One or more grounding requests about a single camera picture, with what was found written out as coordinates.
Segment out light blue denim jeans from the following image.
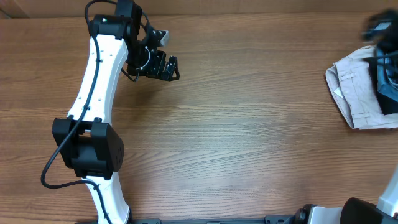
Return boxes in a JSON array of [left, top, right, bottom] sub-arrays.
[[376, 48, 397, 107]]

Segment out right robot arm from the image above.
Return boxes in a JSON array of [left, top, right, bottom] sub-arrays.
[[264, 9, 397, 224]]

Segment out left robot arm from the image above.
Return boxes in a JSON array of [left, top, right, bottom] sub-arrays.
[[52, 0, 180, 223]]

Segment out folded light grey trousers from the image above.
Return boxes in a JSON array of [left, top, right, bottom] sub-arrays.
[[325, 45, 397, 129]]

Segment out folded black garment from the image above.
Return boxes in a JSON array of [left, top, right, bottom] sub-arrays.
[[369, 60, 397, 115]]

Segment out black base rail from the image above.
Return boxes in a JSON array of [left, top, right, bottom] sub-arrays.
[[128, 215, 295, 224]]

